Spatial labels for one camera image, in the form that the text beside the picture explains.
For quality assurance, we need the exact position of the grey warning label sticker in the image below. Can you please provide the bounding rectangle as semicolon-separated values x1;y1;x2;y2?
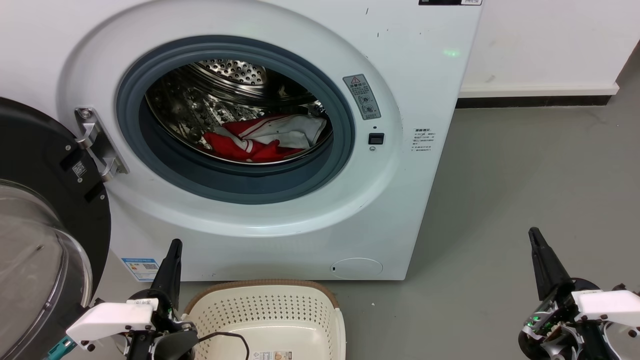
342;74;382;121

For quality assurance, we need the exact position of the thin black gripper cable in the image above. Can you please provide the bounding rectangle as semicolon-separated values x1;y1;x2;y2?
197;331;251;360

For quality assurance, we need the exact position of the round drain filter cover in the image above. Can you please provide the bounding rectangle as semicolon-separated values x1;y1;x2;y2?
330;257;384;280

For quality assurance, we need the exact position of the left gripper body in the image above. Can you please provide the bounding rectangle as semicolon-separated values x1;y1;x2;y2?
126;289;199;360

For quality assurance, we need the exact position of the black washer door with glass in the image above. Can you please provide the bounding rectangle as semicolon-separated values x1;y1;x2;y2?
0;96;112;360

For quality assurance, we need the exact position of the washing machine steel drum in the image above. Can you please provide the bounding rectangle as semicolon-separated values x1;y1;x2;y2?
145;59;335;166

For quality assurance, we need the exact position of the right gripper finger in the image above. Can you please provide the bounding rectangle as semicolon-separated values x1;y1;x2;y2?
528;227;576;302

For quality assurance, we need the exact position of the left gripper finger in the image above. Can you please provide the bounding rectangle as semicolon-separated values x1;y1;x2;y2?
150;239;183;311

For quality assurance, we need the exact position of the white front-load washing machine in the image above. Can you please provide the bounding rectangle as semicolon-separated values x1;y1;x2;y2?
0;0;485;282

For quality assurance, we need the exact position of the wall skirting board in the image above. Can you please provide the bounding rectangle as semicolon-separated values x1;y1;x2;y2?
456;82;620;109

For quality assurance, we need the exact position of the metal door hinge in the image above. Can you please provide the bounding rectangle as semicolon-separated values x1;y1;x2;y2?
74;106;130;182

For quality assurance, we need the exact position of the cream perforated laundry basket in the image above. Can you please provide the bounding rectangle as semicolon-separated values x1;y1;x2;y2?
181;279;347;360

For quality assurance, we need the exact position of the blue energy label sticker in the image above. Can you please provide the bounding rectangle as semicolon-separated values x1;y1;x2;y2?
121;257;161;282

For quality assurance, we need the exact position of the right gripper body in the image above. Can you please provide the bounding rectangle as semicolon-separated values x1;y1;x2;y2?
518;280;617;360

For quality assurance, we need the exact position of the red and white garment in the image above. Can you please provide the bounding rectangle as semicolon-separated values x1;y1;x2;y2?
200;113;328;164

